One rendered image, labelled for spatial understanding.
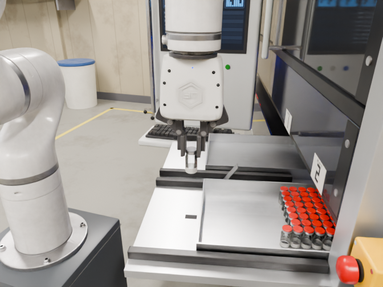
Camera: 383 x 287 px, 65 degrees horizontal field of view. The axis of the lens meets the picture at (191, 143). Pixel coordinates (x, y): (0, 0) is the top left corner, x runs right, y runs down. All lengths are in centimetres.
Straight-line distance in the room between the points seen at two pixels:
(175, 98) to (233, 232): 38
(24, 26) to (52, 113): 521
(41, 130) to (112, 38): 425
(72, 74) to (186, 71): 418
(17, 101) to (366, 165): 57
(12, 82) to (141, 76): 419
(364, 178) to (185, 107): 29
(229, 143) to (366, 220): 69
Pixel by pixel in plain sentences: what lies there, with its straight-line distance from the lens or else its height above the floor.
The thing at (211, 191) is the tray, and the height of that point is 88.
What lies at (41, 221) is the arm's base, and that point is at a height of 95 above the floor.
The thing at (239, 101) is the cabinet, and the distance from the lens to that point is 146.
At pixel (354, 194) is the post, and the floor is 108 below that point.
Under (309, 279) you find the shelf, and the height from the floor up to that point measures 88.
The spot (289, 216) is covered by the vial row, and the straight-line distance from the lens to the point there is 73.
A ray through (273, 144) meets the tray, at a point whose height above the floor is 88.
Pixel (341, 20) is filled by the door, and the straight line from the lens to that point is 71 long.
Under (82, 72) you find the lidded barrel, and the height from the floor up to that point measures 54.
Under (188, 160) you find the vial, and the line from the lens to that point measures 53.
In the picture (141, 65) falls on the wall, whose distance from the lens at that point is 470.
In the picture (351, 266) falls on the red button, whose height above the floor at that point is 101.
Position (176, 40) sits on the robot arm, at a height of 131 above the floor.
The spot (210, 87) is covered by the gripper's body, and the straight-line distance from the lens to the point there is 47.
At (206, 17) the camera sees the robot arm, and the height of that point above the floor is 134.
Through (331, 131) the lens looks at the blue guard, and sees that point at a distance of 66.
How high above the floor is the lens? 135
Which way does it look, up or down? 24 degrees down
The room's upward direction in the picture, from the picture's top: straight up
